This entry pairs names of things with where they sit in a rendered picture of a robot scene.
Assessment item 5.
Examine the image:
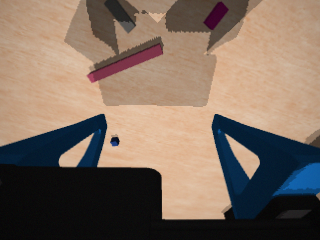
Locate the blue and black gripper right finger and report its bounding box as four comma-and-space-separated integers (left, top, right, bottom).
211, 114, 320, 219

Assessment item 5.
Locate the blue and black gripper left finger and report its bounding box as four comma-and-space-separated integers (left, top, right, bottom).
0, 114, 107, 167

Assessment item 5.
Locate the short magenta block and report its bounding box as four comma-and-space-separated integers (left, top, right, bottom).
203, 2, 228, 30

